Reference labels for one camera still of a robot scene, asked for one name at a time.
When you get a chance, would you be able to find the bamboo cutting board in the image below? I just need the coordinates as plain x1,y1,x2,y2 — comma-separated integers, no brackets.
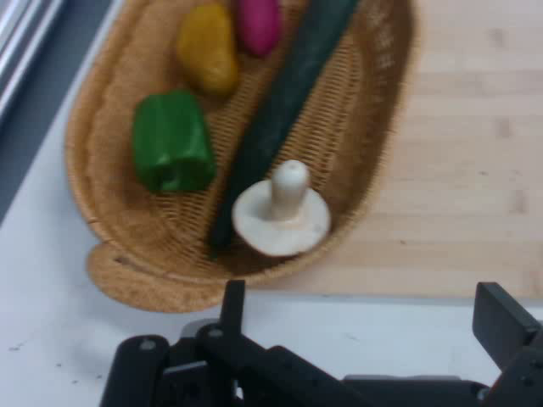
254,0,543,300

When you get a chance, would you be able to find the yellow potato toy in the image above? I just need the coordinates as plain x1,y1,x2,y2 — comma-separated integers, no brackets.
176,3,239,97

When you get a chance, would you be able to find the oval woven wicker basket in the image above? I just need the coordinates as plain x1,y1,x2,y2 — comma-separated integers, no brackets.
63,0,421,315

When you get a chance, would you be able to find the long dark green cucumber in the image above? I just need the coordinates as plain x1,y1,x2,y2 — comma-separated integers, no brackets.
207,0,361,259

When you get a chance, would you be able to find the horizontal aluminium frame rail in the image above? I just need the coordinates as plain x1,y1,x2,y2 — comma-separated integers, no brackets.
0,0,64,124

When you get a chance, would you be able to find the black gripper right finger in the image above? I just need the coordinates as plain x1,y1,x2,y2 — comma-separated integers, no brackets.
471,282,543,407

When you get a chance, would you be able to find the pink sweet potato toy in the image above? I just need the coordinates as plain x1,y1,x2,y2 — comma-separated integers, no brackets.
235,0,282,59

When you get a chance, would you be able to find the white mushroom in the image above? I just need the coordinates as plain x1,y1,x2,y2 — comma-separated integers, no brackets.
231,159,332,259

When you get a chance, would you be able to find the green bell pepper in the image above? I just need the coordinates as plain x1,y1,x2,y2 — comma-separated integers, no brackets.
133,89,217,194

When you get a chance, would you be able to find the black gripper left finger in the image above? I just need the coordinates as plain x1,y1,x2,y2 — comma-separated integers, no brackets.
99,279,361,407

